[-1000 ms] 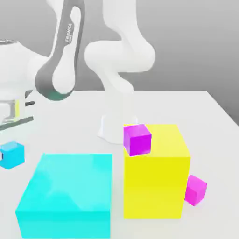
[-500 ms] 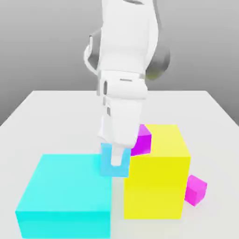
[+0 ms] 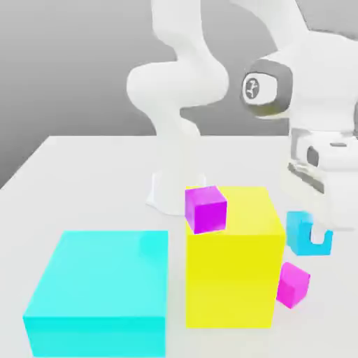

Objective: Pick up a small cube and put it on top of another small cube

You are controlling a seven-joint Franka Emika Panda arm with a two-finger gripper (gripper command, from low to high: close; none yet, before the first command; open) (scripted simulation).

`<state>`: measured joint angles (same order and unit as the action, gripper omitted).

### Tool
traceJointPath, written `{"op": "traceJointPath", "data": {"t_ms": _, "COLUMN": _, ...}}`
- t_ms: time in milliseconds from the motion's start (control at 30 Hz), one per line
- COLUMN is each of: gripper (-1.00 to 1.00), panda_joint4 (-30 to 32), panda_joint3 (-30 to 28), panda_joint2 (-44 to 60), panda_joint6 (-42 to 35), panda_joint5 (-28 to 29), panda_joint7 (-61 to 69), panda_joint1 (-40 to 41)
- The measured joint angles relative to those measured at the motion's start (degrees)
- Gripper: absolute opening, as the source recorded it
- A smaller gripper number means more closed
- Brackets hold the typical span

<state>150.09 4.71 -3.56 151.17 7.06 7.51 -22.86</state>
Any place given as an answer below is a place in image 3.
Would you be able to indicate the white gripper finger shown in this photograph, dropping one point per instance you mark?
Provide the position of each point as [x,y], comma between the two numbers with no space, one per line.
[318,233]

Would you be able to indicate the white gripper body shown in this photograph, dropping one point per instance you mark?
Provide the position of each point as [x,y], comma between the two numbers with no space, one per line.
[339,195]

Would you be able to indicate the small blue cube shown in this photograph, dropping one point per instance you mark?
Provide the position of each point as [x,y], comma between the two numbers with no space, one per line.
[297,237]

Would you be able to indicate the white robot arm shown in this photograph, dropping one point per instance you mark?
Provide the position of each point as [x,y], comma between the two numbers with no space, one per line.
[179,84]

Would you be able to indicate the small pink cube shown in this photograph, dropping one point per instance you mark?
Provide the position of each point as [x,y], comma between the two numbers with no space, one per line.
[292,285]

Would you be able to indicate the small purple cube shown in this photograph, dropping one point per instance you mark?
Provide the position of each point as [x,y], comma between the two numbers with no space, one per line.
[208,215]

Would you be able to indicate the large yellow box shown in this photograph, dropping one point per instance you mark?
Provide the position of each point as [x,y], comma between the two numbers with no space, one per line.
[232,279]

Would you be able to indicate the large cyan box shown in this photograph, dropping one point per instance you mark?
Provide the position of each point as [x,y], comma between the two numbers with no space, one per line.
[98,285]

